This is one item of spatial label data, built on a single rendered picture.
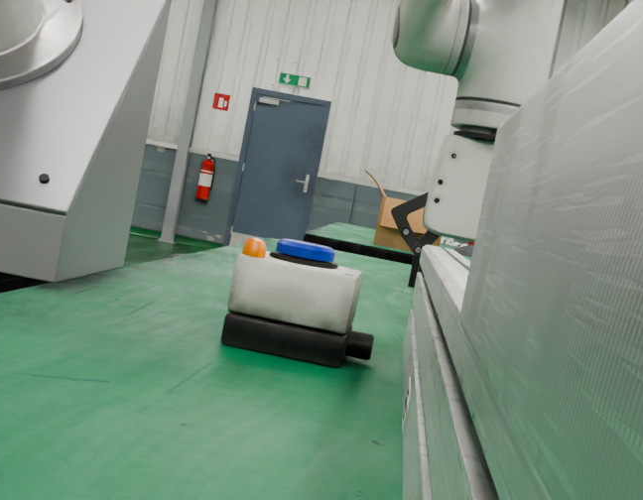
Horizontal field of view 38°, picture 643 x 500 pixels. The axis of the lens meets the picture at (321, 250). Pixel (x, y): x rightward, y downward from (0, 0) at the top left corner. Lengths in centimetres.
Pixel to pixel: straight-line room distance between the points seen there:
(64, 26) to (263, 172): 1089
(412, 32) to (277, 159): 1087
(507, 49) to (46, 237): 45
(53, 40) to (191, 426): 55
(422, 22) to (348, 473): 58
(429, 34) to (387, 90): 1088
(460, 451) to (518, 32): 75
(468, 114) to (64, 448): 63
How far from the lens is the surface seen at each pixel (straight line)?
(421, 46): 90
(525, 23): 92
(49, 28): 91
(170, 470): 34
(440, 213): 91
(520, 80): 91
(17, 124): 83
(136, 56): 89
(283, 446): 40
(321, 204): 1171
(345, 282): 60
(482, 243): 17
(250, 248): 61
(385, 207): 286
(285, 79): 1183
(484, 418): 16
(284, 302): 60
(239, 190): 1180
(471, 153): 91
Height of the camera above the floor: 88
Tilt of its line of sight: 3 degrees down
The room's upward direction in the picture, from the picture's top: 11 degrees clockwise
